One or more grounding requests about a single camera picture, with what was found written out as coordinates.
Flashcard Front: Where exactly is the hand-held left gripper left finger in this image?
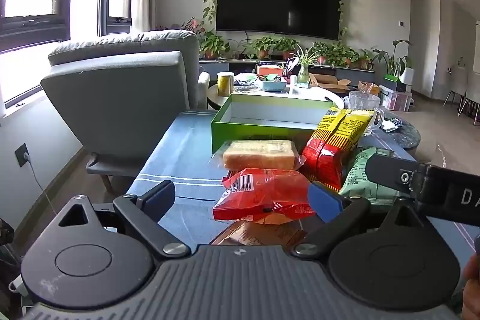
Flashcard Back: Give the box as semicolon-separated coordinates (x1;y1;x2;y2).
52;180;191;261

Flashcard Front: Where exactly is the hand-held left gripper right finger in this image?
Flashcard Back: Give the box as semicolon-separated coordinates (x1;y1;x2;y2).
292;182;428;261

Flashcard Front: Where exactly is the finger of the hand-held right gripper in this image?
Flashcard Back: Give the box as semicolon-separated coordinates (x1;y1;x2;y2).
364;154;421;194

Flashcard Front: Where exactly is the green snack packet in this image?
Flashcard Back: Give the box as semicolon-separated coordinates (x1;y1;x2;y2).
339;147;413;205

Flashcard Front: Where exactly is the red yellow snack packet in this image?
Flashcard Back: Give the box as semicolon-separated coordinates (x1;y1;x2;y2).
301;108;376;194

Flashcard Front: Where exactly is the orange snack packet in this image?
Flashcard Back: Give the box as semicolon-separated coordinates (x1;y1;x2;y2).
209;220;309;249

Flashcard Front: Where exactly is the clear bread slice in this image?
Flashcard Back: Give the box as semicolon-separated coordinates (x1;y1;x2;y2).
209;139;305;171

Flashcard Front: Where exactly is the green cardboard box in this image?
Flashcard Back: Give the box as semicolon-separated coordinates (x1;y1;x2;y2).
211;94;334;154

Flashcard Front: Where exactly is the person's right hand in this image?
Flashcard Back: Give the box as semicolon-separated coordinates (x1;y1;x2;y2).
462;253;480;320

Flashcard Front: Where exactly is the dark marble round table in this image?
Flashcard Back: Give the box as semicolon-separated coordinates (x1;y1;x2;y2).
375;110;423;160

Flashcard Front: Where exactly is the blue striped tablecloth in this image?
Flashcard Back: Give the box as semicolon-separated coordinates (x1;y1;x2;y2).
125;111;480;268

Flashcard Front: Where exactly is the crumpled white wrapper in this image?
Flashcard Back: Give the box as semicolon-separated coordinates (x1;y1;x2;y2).
380;118;404;133

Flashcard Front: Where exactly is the clear plastic storage box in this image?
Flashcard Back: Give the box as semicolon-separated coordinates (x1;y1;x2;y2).
379;84;413;111

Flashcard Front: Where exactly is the green black box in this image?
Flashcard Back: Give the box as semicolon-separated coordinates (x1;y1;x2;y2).
383;74;408;93

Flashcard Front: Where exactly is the large plant in white pot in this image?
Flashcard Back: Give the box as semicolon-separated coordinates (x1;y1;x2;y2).
371;40;416;85

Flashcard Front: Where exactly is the grey armchair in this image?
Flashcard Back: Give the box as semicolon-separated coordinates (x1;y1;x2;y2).
40;29;211;194

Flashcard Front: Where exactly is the white round table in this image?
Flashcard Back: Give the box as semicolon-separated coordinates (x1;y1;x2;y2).
207;82;346;111

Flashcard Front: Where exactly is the grey dining chair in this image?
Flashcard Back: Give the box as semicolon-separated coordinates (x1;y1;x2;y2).
444;66;468;108
459;70;480;126

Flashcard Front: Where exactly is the open cardboard box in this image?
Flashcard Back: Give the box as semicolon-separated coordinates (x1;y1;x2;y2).
310;73;352;93

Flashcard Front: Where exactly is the potted green plant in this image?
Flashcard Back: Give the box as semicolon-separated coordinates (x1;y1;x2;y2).
249;37;275;60
274;37;300;61
335;44;361;68
200;31;230;60
314;41;339;66
356;48;376;70

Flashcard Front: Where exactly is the teal plastic basket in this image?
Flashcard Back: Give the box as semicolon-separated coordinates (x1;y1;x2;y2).
256;76;289;93

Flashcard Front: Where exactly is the yellow can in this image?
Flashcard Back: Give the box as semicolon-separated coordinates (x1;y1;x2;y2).
217;72;235;97

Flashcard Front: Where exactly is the spider plant in glass vase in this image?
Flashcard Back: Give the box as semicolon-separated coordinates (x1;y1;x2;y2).
292;44;320;85

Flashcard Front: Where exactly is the orange box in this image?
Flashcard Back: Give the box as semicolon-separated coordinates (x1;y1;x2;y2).
257;64;286;78

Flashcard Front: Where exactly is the grey television cabinet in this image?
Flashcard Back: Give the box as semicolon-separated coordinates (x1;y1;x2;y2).
199;58;376;81

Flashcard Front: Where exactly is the red flower decoration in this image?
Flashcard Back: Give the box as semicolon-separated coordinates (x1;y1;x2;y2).
181;17;205;35

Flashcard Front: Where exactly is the white power cable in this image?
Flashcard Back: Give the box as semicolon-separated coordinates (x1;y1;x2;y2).
23;154;54;210

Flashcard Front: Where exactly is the black wall socket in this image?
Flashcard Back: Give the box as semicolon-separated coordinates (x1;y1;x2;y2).
15;142;31;168

